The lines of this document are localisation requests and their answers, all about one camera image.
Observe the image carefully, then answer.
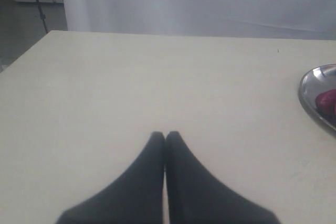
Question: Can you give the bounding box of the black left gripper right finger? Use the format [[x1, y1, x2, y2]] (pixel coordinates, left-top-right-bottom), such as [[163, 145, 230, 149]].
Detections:
[[165, 132, 280, 223]]

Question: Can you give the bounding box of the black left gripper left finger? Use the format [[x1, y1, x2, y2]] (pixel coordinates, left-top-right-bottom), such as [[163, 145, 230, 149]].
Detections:
[[57, 132, 165, 223]]

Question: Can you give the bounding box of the purple toy eggplant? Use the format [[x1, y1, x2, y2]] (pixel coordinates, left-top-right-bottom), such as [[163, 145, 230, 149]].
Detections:
[[315, 89, 335, 116]]

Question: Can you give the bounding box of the round stainless steel plate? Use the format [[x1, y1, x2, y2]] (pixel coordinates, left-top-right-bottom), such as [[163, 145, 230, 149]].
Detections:
[[298, 64, 335, 136]]

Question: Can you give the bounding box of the grey-white backdrop cloth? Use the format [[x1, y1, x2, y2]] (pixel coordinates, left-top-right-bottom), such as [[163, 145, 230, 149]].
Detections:
[[64, 0, 335, 40]]

